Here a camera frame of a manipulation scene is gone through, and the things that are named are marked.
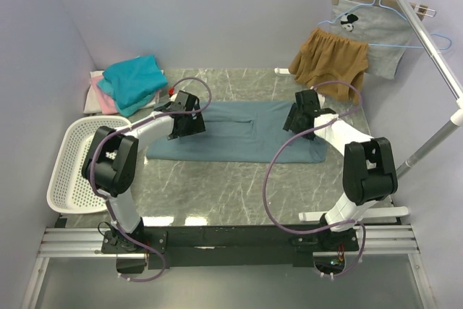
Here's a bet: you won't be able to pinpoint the grey-blue t shirt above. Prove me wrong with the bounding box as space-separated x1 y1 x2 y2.
146 99 326 164

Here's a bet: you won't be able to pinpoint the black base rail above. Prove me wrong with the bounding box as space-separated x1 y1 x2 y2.
101 224 365 276

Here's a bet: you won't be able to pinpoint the pink folded t shirt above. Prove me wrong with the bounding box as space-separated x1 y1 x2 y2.
90 75 119 115

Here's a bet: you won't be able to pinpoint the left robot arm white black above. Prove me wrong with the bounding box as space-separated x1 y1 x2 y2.
81 90 205 253

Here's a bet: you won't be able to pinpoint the grey panda shirt hanging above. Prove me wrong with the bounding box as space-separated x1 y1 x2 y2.
330 0 414 80

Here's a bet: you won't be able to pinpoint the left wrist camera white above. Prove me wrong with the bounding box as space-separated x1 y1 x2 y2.
168 88 182 101

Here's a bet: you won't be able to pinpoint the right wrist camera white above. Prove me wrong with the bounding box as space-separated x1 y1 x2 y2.
318 94 326 106

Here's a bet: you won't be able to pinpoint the teal folded t shirt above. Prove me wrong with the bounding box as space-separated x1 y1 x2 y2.
97 56 168 117

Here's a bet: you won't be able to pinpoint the light blue wire hanger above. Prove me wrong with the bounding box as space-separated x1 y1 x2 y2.
317 0 453 51

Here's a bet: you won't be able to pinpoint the metal clothes rack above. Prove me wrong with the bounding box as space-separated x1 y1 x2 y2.
274 0 463 221

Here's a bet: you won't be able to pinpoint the brown shorts hanging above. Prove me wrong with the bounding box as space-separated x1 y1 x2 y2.
289 28 369 105

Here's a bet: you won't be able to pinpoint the aluminium frame rail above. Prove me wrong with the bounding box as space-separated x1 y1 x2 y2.
38 225 420 258

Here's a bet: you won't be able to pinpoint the white plastic laundry basket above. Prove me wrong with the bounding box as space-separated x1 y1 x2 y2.
47 115 129 214

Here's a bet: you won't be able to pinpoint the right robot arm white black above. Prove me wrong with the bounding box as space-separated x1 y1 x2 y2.
283 90 407 250

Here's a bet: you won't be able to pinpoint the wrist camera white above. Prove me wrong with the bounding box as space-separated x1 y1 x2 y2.
168 88 182 101
318 94 326 106

